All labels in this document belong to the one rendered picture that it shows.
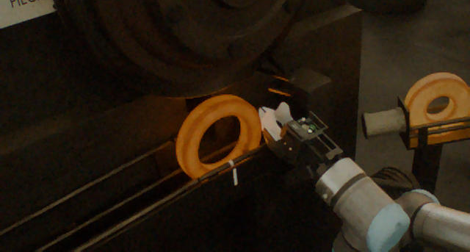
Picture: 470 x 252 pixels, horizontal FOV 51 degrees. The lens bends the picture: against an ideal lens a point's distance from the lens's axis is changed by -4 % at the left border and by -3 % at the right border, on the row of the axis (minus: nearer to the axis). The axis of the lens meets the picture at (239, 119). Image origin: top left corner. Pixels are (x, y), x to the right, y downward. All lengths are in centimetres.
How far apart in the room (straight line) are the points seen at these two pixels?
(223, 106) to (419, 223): 44
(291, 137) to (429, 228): 31
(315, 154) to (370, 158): 125
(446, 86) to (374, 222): 41
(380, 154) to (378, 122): 106
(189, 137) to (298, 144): 20
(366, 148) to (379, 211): 136
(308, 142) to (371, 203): 16
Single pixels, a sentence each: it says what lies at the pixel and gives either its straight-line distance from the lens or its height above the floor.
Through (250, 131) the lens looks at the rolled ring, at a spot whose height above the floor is 75.
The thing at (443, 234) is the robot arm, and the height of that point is 64.
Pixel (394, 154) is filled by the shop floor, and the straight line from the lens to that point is 222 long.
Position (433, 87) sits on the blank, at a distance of 116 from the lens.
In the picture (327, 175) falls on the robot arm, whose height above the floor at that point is 73.
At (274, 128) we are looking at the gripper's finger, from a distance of 101.
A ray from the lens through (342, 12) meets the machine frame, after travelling 124.
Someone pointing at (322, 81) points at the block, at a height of 80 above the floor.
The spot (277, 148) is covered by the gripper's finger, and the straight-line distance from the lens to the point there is 99.
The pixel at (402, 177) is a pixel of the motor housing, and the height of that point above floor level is 53.
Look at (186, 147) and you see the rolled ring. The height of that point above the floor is 78.
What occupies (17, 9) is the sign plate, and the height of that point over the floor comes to 108.
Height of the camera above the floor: 132
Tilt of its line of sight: 33 degrees down
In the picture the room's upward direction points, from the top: 5 degrees counter-clockwise
